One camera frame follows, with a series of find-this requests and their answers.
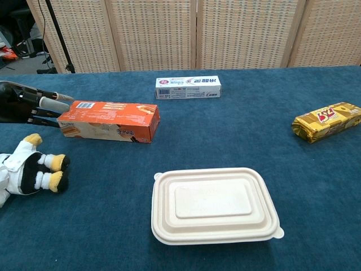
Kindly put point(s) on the gold biscuit packet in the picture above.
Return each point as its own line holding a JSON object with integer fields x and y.
{"x": 324, "y": 121}

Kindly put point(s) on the orange floor object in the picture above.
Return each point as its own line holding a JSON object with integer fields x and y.
{"x": 9, "y": 53}

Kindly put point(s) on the beige lidded food container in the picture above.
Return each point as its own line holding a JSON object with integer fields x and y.
{"x": 211, "y": 203}

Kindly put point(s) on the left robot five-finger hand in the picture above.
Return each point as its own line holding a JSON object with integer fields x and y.
{"x": 14, "y": 101}

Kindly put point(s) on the blue table mat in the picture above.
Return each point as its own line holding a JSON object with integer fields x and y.
{"x": 112, "y": 226}

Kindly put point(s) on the orange snack box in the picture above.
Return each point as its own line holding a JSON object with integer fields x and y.
{"x": 112, "y": 113}

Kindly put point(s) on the white toothpaste box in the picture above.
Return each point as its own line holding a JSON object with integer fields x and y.
{"x": 187, "y": 87}

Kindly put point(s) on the black office chair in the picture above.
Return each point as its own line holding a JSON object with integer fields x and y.
{"x": 21, "y": 19}

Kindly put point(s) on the woven wooden folding screen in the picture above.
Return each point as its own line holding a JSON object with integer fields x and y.
{"x": 155, "y": 34}

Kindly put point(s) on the black white plush toy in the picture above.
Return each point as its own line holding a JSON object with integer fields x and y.
{"x": 28, "y": 169}

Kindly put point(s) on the black tripod stand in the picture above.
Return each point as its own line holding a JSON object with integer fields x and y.
{"x": 58, "y": 28}

